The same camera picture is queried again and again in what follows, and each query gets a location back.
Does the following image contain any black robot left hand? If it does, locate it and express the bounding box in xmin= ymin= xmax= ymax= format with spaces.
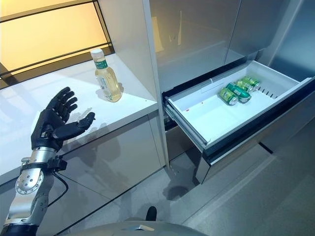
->
xmin=31 ymin=86 xmax=96 ymax=151

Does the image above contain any yellow tea drink bottle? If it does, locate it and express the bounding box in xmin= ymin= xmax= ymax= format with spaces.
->
xmin=90 ymin=48 xmax=123 ymax=103

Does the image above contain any fridge drawer with white bin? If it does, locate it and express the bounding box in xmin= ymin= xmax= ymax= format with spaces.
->
xmin=161 ymin=60 xmax=315 ymax=185

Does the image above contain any stainless steel fridge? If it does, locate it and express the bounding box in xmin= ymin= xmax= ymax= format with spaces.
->
xmin=149 ymin=0 xmax=261 ymax=163

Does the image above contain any white counter cabinet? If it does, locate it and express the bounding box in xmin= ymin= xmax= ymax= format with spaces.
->
xmin=0 ymin=53 xmax=170 ymax=236

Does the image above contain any yellow lit window panel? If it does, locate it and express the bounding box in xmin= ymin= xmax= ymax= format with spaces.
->
xmin=0 ymin=0 xmax=116 ymax=89

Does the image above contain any white tall partition panel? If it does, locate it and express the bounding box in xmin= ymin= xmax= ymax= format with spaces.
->
xmin=97 ymin=0 xmax=170 ymax=170

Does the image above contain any black robot right foot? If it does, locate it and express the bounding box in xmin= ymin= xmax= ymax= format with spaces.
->
xmin=146 ymin=206 xmax=158 ymax=222

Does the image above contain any grey robot torso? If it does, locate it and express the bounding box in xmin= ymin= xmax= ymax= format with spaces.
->
xmin=108 ymin=220 xmax=197 ymax=236

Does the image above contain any light green drink can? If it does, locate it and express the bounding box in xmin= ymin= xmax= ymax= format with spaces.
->
xmin=219 ymin=87 xmax=239 ymax=106
xmin=242 ymin=76 xmax=261 ymax=89
xmin=236 ymin=79 xmax=254 ymax=92

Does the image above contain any dark green drink can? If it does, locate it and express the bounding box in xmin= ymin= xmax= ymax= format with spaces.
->
xmin=226 ymin=82 xmax=252 ymax=103

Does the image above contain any silver tall side panel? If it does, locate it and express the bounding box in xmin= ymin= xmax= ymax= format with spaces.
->
xmin=254 ymin=0 xmax=315 ymax=154

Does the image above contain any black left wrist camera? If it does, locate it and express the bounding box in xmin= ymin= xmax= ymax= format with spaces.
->
xmin=48 ymin=157 xmax=67 ymax=171

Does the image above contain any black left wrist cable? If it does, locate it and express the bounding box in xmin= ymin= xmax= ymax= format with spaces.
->
xmin=48 ymin=169 xmax=69 ymax=207

